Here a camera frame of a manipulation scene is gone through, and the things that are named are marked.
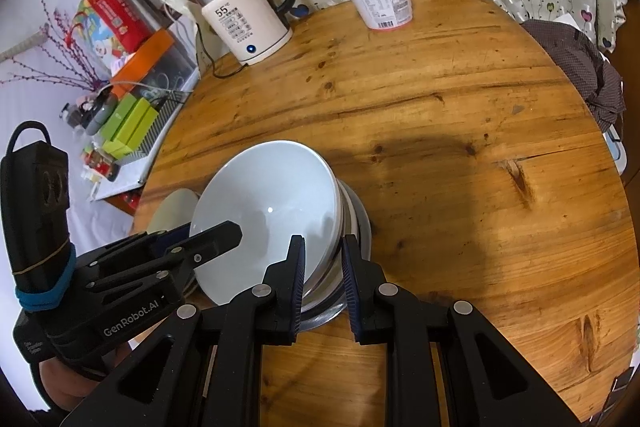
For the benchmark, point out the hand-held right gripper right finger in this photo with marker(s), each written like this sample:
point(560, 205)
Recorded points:
point(351, 297)

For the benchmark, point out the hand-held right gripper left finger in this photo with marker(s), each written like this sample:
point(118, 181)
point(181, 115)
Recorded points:
point(298, 287)

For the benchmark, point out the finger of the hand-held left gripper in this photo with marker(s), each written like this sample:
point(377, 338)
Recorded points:
point(170, 238)
point(215, 239)

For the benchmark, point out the large grey-green printed plate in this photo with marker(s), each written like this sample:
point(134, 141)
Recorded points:
point(172, 209)

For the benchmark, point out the plain white bowl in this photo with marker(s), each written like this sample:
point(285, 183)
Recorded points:
point(260, 217)

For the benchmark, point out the person's left hand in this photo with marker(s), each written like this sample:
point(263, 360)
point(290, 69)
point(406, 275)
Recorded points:
point(67, 387)

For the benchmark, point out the white shelf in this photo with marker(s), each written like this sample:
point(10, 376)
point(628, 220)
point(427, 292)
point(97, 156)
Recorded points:
point(125, 184)

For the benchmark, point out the chevron patterned box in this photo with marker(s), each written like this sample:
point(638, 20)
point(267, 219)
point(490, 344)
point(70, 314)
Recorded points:
point(162, 127)

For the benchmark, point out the lime green box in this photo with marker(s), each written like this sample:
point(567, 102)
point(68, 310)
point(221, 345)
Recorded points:
point(137, 127)

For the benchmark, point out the grey pouch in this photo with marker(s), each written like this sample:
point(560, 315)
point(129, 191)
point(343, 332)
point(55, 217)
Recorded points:
point(99, 117)

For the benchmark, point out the clear container with orange lid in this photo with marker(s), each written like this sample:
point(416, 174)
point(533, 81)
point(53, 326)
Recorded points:
point(155, 62)

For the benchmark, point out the purple flower twigs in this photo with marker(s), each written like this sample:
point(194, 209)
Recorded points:
point(55, 52)

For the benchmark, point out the red colourful packet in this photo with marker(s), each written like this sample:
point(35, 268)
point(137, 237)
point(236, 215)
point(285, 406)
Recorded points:
point(117, 22)

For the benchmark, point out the white electric kettle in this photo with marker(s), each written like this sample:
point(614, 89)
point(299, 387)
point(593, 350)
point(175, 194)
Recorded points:
point(245, 17)

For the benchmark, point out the dark checkered cloth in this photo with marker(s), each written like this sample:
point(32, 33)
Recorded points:
point(580, 67)

